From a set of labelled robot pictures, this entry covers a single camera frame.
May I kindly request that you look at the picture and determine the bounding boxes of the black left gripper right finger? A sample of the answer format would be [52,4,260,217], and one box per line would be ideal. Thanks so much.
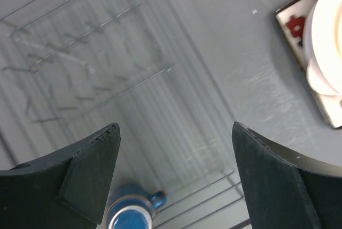
[232,122,341,228]

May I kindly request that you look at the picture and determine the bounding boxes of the blue ceramic mug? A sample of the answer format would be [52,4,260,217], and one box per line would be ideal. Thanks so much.
[104,184,167,229]

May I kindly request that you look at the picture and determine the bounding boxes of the black wire dish rack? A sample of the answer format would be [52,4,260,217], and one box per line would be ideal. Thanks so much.
[1,0,251,228]

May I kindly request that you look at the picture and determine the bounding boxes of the square floral ceramic plate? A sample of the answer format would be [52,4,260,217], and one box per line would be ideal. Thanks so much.
[275,0,341,129]

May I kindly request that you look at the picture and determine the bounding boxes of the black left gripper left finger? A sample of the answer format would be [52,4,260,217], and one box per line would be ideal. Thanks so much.
[1,123,121,228]

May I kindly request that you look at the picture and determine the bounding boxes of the cream round plate with drawing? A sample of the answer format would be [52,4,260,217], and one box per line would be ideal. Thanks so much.
[312,0,341,93]

